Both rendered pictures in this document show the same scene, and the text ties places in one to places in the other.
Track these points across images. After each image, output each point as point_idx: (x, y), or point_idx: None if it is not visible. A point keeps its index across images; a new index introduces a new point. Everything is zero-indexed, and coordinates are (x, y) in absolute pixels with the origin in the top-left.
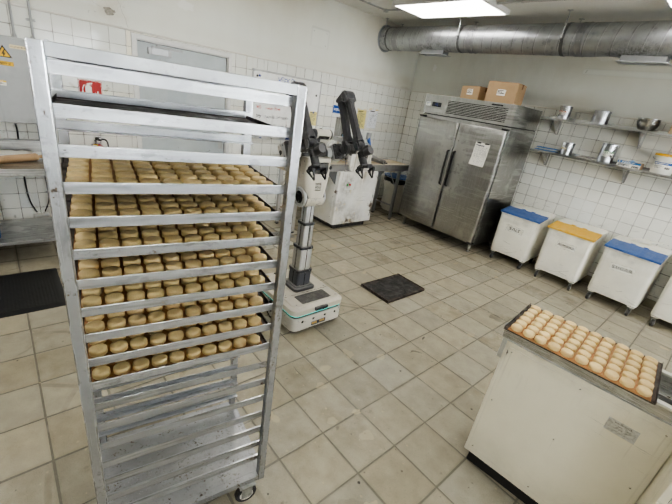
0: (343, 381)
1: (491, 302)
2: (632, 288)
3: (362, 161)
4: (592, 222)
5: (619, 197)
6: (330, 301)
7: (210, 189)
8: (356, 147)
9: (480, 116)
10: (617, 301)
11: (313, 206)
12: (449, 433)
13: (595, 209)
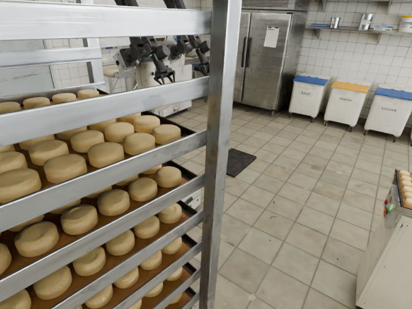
0: (228, 268)
1: (307, 155)
2: (397, 122)
3: (202, 58)
4: (358, 77)
5: (376, 55)
6: (193, 193)
7: (67, 193)
8: (194, 45)
9: (267, 4)
10: (383, 132)
11: (160, 111)
12: (333, 290)
13: (359, 67)
